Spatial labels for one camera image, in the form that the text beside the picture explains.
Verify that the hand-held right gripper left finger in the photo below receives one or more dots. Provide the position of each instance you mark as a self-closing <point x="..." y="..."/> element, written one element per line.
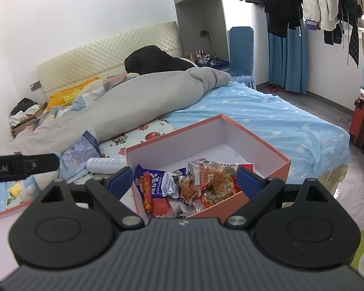
<point x="121" y="178"/>

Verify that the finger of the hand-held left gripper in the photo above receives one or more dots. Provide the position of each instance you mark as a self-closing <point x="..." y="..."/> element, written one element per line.
<point x="42" y="163"/>

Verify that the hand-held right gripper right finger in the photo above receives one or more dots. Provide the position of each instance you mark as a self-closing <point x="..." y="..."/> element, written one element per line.
<point x="248" y="178"/>

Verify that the red-brown foil packet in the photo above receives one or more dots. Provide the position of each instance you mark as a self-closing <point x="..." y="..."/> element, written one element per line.
<point x="250" y="166"/>

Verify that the large clear red-label noodle packet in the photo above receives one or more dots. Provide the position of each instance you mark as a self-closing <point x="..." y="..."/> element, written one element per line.
<point x="215" y="175"/>

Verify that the blue sausage packet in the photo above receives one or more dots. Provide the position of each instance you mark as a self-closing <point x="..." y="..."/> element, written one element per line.
<point x="157" y="185"/>

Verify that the orange cardboard box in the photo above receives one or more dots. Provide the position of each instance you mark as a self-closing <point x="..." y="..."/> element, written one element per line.
<point x="206" y="139"/>

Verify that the small clear spicy strips packet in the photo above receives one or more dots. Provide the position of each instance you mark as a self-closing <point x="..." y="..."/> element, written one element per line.
<point x="188" y="191"/>

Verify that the white plastic bottle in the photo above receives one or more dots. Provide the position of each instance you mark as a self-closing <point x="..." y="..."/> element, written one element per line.
<point x="103" y="165"/>

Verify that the brown cardboard box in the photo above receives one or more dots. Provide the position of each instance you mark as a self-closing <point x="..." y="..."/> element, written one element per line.
<point x="21" y="127"/>

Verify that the floral mat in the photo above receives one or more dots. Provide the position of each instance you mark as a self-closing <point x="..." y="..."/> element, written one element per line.
<point x="145" y="133"/>

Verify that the pile of clothes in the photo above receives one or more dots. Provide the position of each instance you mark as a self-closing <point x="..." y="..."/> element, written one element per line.
<point x="24" y="106"/>

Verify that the light blue bed sheet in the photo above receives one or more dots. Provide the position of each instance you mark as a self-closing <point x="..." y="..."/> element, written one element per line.
<point x="276" y="121"/>

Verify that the yellow pillow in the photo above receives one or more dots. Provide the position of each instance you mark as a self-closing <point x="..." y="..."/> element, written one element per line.
<point x="60" y="98"/>

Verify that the grey duvet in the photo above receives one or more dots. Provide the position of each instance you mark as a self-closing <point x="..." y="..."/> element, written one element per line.
<point x="124" y="103"/>

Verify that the beige bed skirt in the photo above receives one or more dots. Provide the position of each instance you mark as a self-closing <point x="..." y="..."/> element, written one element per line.
<point x="333" y="178"/>

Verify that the red slippers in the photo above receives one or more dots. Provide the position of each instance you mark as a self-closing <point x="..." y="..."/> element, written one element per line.
<point x="280" y="89"/>

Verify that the black cloth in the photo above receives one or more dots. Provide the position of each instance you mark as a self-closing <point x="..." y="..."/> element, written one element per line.
<point x="151" y="59"/>

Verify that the red suitcase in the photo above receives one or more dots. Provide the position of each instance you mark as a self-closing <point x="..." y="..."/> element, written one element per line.
<point x="362" y="121"/>

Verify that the blue covered chair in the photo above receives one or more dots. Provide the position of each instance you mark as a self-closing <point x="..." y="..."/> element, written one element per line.
<point x="241" y="51"/>

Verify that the cream quilted headboard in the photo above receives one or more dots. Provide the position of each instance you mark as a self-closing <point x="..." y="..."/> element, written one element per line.
<point x="109" y="51"/>

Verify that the green stool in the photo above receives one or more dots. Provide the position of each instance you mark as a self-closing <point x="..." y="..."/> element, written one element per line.
<point x="358" y="248"/>

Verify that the group of small bottles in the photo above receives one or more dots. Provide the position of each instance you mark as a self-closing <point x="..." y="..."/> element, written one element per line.
<point x="203" y="57"/>

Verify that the black charger plug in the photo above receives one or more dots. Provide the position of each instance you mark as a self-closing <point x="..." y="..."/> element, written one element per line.
<point x="203" y="33"/>

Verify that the grey bedside cabinet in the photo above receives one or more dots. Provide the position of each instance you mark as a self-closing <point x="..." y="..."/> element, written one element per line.
<point x="197" y="15"/>

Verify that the dark hanging jacket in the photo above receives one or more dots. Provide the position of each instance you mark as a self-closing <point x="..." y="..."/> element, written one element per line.
<point x="279" y="3"/>

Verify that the dark striped hanging garment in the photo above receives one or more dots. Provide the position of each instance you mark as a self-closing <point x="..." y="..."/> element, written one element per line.
<point x="348" y="15"/>

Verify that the white hanging jacket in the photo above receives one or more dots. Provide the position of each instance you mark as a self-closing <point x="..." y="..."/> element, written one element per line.
<point x="318" y="0"/>

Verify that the wall outlet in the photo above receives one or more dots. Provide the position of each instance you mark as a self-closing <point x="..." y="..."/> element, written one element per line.
<point x="35" y="85"/>

